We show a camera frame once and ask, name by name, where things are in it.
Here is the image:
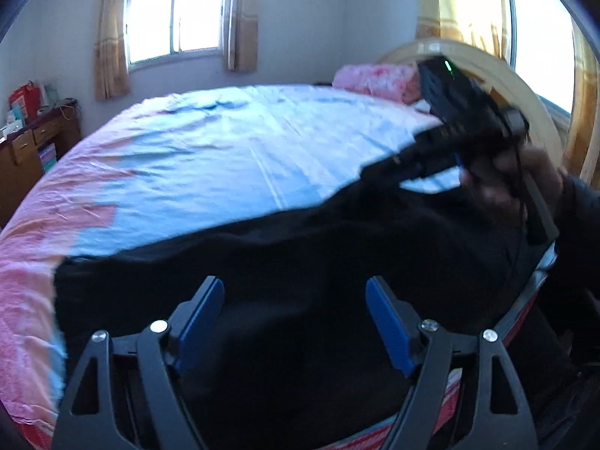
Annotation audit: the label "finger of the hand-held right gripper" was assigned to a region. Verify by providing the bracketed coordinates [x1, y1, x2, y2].
[360, 143, 465, 187]

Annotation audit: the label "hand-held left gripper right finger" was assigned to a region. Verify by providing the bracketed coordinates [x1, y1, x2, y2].
[366, 276, 545, 450]

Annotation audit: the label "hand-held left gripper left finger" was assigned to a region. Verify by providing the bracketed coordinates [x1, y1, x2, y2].
[51, 276, 226, 450]

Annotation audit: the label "black pants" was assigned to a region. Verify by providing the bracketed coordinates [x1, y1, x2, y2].
[53, 173, 570, 450]

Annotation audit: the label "person's right forearm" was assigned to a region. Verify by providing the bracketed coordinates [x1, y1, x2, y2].
[553, 173, 600, 301]

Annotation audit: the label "person's right hand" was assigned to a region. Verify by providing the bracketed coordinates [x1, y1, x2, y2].
[462, 147, 568, 230]

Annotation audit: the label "wooden bed headboard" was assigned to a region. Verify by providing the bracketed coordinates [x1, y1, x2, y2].
[377, 40, 563, 174]

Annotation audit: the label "pink folded blanket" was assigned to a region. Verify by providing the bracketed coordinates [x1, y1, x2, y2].
[332, 62, 423, 105]

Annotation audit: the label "large window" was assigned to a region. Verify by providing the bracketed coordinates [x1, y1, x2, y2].
[508, 0, 576, 113]

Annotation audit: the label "long yellow curtain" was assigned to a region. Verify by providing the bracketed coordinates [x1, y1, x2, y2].
[416, 0, 514, 64]
[565, 33, 600, 188]

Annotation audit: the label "bed with printed sheet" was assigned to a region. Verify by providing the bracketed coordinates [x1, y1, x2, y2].
[0, 83, 563, 450]

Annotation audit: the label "yellow patterned curtain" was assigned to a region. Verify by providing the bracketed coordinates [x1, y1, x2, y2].
[94, 0, 132, 101]
[224, 0, 260, 73]

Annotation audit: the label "wooden dresser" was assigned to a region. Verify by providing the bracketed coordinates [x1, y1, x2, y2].
[0, 98, 81, 226]

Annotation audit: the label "small window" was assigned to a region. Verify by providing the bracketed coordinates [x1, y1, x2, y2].
[126, 0, 226, 65]

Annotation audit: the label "red bag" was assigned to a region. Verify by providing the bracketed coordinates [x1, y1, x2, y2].
[8, 82, 42, 120]

